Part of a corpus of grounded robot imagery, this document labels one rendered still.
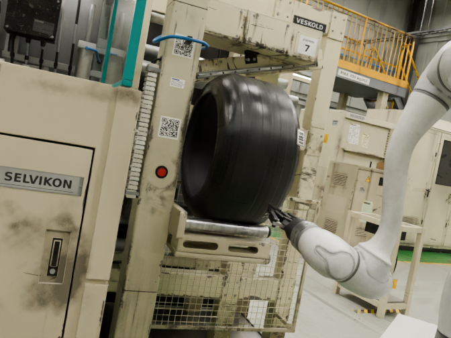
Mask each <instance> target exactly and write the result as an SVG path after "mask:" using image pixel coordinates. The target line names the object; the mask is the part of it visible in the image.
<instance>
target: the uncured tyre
mask: <svg viewBox="0 0 451 338"><path fill-rule="evenodd" d="M297 128H298V129H300V124H299V118H298V114H297V111H296V109H295V106H294V104H293V102H292V101H291V99H290V97H289V95H288V94H287V92H286V91H285V90H284V89H282V88H281V87H279V86H277V85H276V84H274V83H271V82H266V81H263V80H258V79H255V78H250V77H247V76H242V75H239V74H221V75H219V76H217V77H216V78H214V79H213V80H211V81H209V82H208V83H207V84H206V85H205V86H204V87H203V89H202V90H201V92H200V93H199V96H198V97H197V100H196V101H195V104H194V106H193V110H192V112H191V116H190V118H189V122H188V126H187V131H186V135H185V142H184V145H183V153H182V160H181V188H182V194H183V199H184V202H185V204H186V205H187V207H188V208H189V210H190V211H191V212H192V214H194V216H195V217H197V218H204V219H214V220H220V221H231V222H237V223H247V224H253V225H259V224H261V223H263V222H265V221H266V220H267V219H268V218H261V217H262V216H263V215H264V214H265V212H267V208H268V204H269V203H272V204H274V205H275V206H277V207H278V208H280V207H281V205H282V204H283V202H284V201H285V199H286V197H287V195H288V193H289V191H290V189H291V186H292V184H293V181H294V178H295V174H296V171H297V165H298V161H299V153H300V146H299V145H297ZM230 201H235V202H240V203H234V202H230ZM243 203H248V204H243Z"/></svg>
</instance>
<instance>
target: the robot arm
mask: <svg viewBox="0 0 451 338"><path fill-rule="evenodd" d="M450 108H451V41H449V42H448V43H447V44H446V45H444V46H443V47H442V48H441V49H440V50H439V52H438V53H437V54H436V55H435V56H434V58H433V59H432V60H431V62H430V63H429V64H428V66H427V67H426V69H425V70H424V71H423V73H422V74H421V76H420V78H419V80H418V82H417V84H416V85H415V87H414V89H413V90H412V92H411V94H410V96H409V99H408V101H407V104H406V106H405V108H404V110H403V112H402V114H401V116H400V118H399V120H398V122H397V124H396V126H395V128H394V130H393V133H392V135H391V138H390V140H389V144H388V146H387V151H386V154H385V163H384V173H383V197H382V209H381V222H380V225H379V228H378V230H377V232H376V233H375V235H374V236H373V237H372V238H371V239H370V240H368V241H366V242H362V243H359V244H358V245H356V246H354V247H352V246H350V245H349V244H347V243H346V242H345V241H344V240H343V239H341V238H340V237H338V236H337V235H334V234H333V233H331V232H329V231H327V230H325V229H322V228H321V227H318V226H317V225H316V224H315V223H312V222H309V221H306V220H304V219H302V218H298V217H296V216H294V215H293V214H291V213H286V212H284V211H281V210H280V209H279V208H278V207H277V206H275V205H274V204H272V203H269V204H268V208H267V212H268V213H269V216H268V218H269V220H270V222H271V223H272V227H278V226H279V227H281V229H282V230H284V231H285V233H286V236H287V238H288V239H289V240H290V241H291V245H292V246H293V247H294V248H295V249H296V250H297V251H298V252H299V253H300V254H301V255H302V256H303V259H304V260H305V261H306V262H307V263H308V264H309V265H310V266H311V267H312V268H313V269H314V270H315V271H316V272H317V273H319V274H320V275H322V276H323V277H325V278H328V279H331V280H335V281H336V282H337V283H338V284H339V285H340V286H342V287H343V288H345V289H346V290H348V291H350V292H352V293H354V294H356V295H359V296H361V297H364V298H368V299H380V298H384V297H385V296H386V295H388V293H390V291H391V289H392V287H393V278H392V275H391V273H390V269H391V266H392V264H391V252H392V250H393V248H394V246H395V243H396V241H397V238H398V236H399V232H400V229H401V223H402V218H403V208H404V202H405V191H406V185H407V174H408V168H409V161H410V158H411V155H412V152H413V150H414V148H415V146H416V144H417V143H418V141H419V140H420V139H421V138H422V137H423V136H424V134H425V133H426V132H427V131H428V130H429V129H430V128H431V127H432V126H433V125H434V124H435V123H436V122H437V121H438V120H439V119H441V118H442V117H443V116H444V115H445V114H446V113H447V111H448V110H449V109H450ZM434 338H451V269H450V271H449V273H448V275H447V277H446V280H445V283H444V287H443V291H442V297H441V301H440V308H439V314H438V328H437V330H436V334H435V337H434Z"/></svg>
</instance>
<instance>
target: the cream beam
mask: <svg viewBox="0 0 451 338"><path fill-rule="evenodd" d="M322 34H323V32H321V31H318V30H315V29H312V28H309V27H305V26H302V25H299V24H296V23H292V22H290V21H285V20H283V19H279V18H276V17H272V16H269V15H266V14H263V13H259V12H256V11H253V10H250V9H246V8H243V7H239V6H237V5H232V4H230V3H226V2H223V1H219V0H210V1H209V8H208V12H207V19H206V23H205V30H204V34H203V41H204V42H206V43H207V44H208V45H209V46H210V47H213V48H218V49H220V50H225V51H228V52H233V53H236V54H241V55H244V51H245V50H251V51H254V52H258V53H259V55H261V56H266V57H268V58H273V59H276V60H280V61H283V62H288V63H291V64H296V65H299V66H305V65H309V64H315V63H317V59H318V55H319V49H320V44H321V38H322ZM300 35H303V36H307V37H310V38H314V39H317V47H316V51H315V57H312V56H308V55H305V54H301V53H298V52H297V50H298V46H299V40H300Z"/></svg>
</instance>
